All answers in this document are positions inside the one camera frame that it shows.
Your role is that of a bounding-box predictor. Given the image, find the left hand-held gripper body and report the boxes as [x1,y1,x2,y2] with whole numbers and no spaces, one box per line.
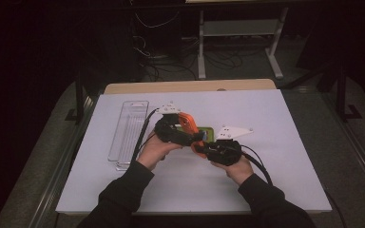
[154,101,195,147]

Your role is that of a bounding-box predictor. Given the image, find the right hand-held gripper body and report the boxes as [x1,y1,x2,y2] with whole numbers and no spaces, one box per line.
[202,124,255,167]

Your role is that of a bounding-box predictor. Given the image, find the orange phone case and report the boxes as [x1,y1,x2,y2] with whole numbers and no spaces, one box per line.
[177,111,208,160]

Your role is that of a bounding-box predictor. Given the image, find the clear plastic rack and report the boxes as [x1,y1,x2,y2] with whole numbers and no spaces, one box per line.
[106,100,150,172]

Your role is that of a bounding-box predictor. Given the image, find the person's right hand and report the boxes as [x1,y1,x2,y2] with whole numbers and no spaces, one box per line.
[210,154,255,186]

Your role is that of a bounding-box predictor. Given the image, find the person's left hand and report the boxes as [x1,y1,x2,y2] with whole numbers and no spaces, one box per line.
[135,130,183,172]

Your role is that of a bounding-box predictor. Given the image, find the black metal stand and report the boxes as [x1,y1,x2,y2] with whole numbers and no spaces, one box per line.
[335,63,364,124]
[64,74,92,125]

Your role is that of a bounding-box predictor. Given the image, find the left hand-held gripper black cable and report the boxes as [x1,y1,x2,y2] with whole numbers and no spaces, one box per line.
[129,107,160,164]

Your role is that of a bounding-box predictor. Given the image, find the hand-held gripper black cable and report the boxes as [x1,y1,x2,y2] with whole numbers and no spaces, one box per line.
[240,143,274,187]
[129,107,160,164]

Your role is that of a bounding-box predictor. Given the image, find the right hand-held gripper black cable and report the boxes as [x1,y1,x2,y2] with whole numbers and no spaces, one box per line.
[240,143,274,187]

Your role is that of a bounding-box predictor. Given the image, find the tangle of black floor cables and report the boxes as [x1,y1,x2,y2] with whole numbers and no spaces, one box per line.
[132,10,245,83]

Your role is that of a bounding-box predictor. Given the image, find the grey metal rail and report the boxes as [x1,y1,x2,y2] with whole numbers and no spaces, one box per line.
[28,94,100,228]
[322,91,365,204]

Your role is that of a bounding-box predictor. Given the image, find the white metal desk frame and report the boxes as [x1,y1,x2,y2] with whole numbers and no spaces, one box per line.
[197,7,290,81]

